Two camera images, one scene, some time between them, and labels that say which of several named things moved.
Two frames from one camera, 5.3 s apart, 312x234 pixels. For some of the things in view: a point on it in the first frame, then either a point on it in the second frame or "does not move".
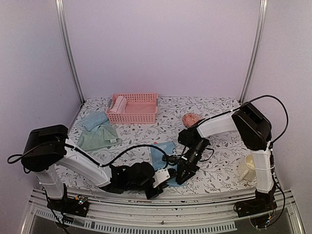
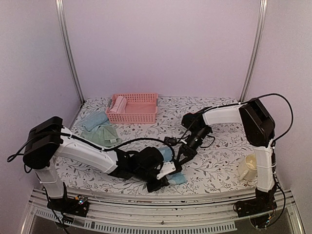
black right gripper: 183,166 → 190,150
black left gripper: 150,195 → 152,187
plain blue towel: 91,121 does not move
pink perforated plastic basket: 138,108 does not move
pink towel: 119,106 does not move
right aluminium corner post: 256,51 does not move
